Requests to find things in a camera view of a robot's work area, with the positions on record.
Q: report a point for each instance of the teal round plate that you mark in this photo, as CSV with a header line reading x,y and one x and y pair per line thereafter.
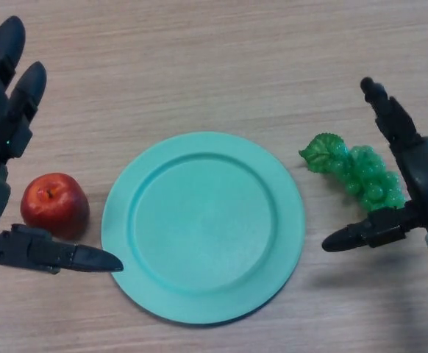
x,y
203,228

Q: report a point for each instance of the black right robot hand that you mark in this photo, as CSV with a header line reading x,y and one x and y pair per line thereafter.
x,y
427,176

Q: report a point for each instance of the red apple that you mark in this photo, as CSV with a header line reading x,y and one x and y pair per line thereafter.
x,y
54,204

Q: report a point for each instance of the green grapes bunch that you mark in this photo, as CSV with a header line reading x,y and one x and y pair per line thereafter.
x,y
368,176

